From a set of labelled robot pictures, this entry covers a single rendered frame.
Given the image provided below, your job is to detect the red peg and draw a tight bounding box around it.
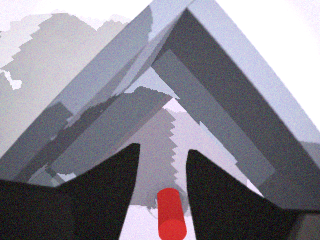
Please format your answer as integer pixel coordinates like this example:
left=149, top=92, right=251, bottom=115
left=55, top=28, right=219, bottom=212
left=157, top=188, right=187, bottom=240

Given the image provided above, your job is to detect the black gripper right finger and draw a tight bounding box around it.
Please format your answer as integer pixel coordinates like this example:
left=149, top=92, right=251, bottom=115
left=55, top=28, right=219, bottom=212
left=186, top=149, right=320, bottom=240

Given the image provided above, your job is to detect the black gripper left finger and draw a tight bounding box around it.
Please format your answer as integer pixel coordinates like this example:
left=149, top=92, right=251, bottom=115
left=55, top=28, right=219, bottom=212
left=0, top=143, right=140, bottom=240

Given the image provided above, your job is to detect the grey open box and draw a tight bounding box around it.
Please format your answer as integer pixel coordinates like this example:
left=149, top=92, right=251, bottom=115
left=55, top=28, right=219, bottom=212
left=0, top=0, right=320, bottom=210

